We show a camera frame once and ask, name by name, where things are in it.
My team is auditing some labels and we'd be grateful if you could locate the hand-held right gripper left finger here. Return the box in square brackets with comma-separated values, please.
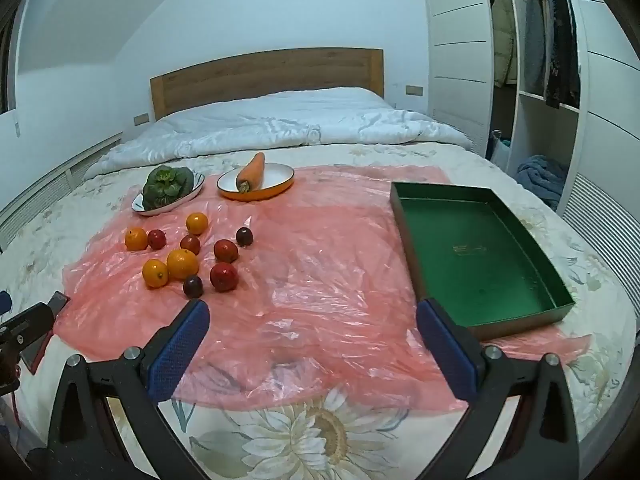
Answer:
[47, 299, 211, 480]

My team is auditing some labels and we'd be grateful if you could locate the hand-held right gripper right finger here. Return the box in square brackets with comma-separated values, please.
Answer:
[416, 298, 583, 480]

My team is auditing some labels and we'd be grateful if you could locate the large orange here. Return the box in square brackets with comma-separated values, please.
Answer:
[166, 248, 199, 281]

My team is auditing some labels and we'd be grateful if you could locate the green tray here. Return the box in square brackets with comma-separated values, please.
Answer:
[390, 181, 575, 342]

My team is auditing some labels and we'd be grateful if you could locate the smartphone with red case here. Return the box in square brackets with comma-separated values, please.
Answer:
[20, 291, 71, 376]

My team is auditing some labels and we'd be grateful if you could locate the white slatted panel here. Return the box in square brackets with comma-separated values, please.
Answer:
[0, 132, 123, 251]
[562, 172, 640, 311]

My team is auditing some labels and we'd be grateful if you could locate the pink plastic sheet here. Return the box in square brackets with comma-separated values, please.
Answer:
[52, 164, 596, 411]

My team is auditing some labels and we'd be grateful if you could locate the green leafy vegetable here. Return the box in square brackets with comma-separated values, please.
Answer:
[142, 166, 193, 209]

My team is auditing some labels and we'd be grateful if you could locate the carrot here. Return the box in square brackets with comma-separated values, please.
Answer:
[236, 152, 266, 195]

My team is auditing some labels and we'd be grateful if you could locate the orange plate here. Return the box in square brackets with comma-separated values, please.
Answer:
[216, 163, 295, 203]

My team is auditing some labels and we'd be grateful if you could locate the blue towel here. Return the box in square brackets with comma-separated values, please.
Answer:
[515, 155, 568, 211]

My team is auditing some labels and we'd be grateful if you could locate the white bag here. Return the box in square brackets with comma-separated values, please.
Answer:
[490, 130, 511, 166]

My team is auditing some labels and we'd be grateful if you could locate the white duvet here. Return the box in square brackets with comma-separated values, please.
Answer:
[84, 86, 473, 181]

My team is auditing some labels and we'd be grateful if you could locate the dark window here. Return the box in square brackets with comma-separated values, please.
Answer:
[0, 0, 21, 116]

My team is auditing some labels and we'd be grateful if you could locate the wooden headboard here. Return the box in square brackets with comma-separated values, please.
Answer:
[150, 48, 385, 122]

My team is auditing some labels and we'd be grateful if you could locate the white wardrobe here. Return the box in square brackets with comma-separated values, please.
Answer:
[420, 0, 640, 221]

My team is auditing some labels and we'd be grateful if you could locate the beige jacket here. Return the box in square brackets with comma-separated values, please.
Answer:
[490, 0, 518, 88]

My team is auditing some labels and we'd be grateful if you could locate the dark hanging garment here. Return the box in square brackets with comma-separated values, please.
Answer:
[542, 0, 583, 111]

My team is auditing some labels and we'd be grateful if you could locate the blue-grey hanging garment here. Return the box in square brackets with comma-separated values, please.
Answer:
[522, 0, 546, 96]

